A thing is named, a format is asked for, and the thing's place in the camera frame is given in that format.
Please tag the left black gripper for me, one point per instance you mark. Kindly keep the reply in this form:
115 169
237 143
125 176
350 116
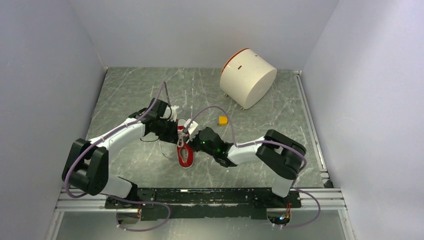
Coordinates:
171 137

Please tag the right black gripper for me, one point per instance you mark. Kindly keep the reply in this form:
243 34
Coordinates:
192 141

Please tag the red canvas sneaker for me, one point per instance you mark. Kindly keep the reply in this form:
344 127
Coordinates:
184 152

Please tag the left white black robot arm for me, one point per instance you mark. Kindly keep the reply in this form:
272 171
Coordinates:
87 164

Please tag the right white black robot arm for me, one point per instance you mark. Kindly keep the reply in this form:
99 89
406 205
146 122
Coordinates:
283 155

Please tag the small yellow cube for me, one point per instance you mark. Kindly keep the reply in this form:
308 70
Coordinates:
222 120

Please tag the white cylindrical container orange rim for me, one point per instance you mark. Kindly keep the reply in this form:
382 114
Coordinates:
246 78

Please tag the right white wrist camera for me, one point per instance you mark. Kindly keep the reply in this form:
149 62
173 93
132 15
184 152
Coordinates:
191 128

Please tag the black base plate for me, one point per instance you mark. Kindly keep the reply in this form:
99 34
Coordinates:
198 203

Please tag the aluminium frame rail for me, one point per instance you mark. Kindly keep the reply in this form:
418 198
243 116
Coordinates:
318 200

